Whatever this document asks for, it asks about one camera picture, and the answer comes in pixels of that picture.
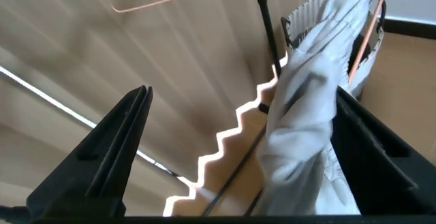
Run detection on white laundry basket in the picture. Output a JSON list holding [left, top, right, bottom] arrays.
[[281, 0, 388, 99]]

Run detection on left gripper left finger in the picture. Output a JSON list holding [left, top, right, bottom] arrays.
[[26, 85, 154, 218]]

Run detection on beige curtain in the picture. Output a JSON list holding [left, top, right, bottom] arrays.
[[0, 0, 321, 217]]

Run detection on pale grey shorts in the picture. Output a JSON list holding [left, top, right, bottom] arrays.
[[255, 0, 377, 217]]

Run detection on black clothes rack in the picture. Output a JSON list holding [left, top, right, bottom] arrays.
[[203, 0, 283, 217]]

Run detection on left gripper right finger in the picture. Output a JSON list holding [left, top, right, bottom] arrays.
[[332, 86, 436, 217]]

